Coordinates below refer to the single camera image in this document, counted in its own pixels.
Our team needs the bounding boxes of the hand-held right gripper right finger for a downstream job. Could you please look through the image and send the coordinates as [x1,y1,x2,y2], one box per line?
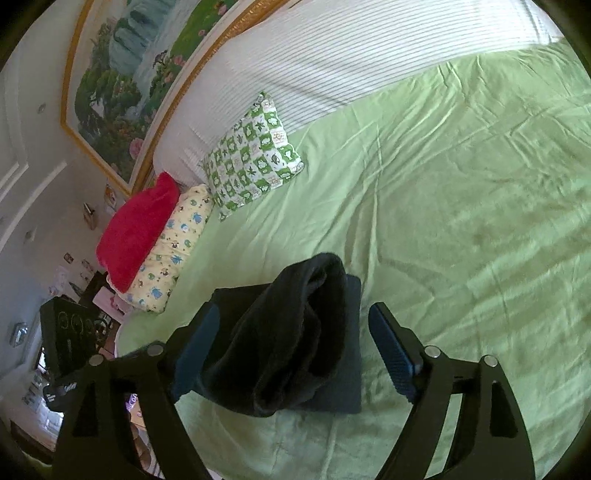
[368,302,536,480]

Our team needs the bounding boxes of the yellow animal print pillow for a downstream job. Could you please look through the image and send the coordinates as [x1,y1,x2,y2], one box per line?
[107,184,214,315]

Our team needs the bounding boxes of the gold framed landscape painting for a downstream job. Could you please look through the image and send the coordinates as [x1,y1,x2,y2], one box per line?
[60,0,296,197]

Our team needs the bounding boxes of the dark pants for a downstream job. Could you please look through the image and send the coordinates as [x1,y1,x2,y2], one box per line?
[198,251,363,418]

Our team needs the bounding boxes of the red fleece blanket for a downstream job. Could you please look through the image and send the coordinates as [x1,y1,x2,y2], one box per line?
[96,172,182,292]

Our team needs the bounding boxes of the bed with green sheet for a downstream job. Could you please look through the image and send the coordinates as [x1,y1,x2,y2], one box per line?
[115,37,591,480]

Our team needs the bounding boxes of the green checkered pillow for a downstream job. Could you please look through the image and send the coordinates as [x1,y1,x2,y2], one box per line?
[203,91,305,222]

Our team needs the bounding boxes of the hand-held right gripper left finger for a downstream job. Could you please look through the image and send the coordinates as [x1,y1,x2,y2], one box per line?
[53,300,221,480]

